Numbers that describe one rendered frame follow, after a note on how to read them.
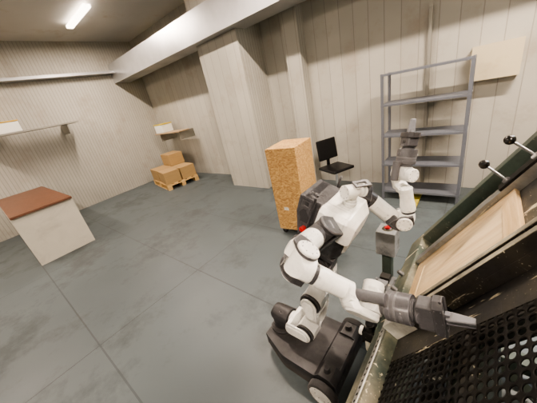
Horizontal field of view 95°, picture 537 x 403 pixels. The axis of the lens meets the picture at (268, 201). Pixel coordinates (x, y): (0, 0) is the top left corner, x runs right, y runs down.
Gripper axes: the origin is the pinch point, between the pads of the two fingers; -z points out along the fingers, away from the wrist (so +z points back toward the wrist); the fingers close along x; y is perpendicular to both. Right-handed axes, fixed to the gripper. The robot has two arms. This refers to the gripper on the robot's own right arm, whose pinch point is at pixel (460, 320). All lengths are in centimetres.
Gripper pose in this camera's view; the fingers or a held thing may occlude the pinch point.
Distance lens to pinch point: 85.7
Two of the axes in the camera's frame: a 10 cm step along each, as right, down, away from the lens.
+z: -7.1, 0.7, 7.0
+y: 6.1, -4.3, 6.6
